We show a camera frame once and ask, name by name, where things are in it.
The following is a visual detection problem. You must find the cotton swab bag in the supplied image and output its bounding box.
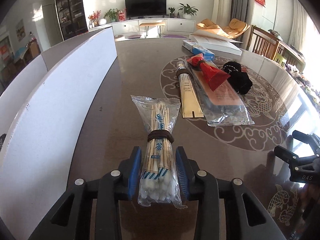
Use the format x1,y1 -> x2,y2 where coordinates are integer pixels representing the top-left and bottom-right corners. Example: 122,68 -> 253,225
131,95 -> 186,209

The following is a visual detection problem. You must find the wooden phone case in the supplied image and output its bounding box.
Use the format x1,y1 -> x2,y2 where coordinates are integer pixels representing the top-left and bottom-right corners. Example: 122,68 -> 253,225
187,57 -> 254,127

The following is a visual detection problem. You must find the black socks pair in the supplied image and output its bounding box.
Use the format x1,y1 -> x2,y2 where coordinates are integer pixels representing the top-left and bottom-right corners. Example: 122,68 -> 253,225
222,61 -> 253,95

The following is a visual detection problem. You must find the red plastic bag bundle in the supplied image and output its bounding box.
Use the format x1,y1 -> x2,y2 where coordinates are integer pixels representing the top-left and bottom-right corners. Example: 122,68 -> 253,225
187,53 -> 230,91

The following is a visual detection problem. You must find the gold tube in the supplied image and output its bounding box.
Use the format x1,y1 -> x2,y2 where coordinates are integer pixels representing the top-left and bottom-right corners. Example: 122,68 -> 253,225
176,61 -> 204,118

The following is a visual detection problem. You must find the blue white small box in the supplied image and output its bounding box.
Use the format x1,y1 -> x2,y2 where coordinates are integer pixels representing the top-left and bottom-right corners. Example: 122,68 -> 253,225
182,40 -> 215,61

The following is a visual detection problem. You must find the wooden dining chair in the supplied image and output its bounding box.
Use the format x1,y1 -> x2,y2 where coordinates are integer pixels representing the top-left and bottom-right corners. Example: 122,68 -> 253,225
247,26 -> 280,60

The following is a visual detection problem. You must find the flat white open box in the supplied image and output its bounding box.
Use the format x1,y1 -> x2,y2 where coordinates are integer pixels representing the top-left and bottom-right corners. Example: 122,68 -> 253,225
189,30 -> 242,56

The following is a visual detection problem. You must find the orange lounge chair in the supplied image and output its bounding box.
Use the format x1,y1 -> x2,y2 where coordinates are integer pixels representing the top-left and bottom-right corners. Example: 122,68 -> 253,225
196,18 -> 250,39

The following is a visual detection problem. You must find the grey curtain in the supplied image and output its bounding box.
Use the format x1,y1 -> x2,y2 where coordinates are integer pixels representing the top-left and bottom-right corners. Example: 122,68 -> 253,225
229,0 -> 251,27

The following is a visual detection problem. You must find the potted green plant right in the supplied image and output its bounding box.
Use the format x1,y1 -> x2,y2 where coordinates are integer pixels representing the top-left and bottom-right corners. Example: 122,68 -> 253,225
178,3 -> 199,20

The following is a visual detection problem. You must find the potted green plant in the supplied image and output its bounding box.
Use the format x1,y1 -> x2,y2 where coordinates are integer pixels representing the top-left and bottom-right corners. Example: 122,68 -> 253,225
178,3 -> 199,20
104,8 -> 119,23

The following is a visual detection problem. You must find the small potted plant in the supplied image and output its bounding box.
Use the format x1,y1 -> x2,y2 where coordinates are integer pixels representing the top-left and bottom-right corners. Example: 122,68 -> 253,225
168,7 -> 176,18

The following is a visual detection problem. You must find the white tv cabinet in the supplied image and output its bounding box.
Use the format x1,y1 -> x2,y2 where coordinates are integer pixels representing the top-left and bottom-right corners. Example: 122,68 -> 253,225
105,17 -> 196,36

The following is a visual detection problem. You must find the red flower arrangement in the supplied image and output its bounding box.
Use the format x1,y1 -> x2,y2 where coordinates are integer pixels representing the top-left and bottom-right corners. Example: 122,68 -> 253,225
88,10 -> 101,27

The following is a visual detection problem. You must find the potted green plant left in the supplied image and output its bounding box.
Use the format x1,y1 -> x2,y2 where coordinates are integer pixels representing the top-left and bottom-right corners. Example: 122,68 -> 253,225
104,8 -> 119,23

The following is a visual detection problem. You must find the black television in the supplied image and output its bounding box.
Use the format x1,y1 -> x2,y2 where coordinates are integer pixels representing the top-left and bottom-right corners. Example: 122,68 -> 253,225
125,0 -> 167,18

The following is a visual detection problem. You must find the dark glass display cabinet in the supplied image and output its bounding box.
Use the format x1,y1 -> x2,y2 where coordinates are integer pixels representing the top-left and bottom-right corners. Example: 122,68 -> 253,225
55,0 -> 88,40

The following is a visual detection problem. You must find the framed wall painting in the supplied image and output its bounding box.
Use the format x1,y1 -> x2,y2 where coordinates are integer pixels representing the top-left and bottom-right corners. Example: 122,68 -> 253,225
15,19 -> 25,42

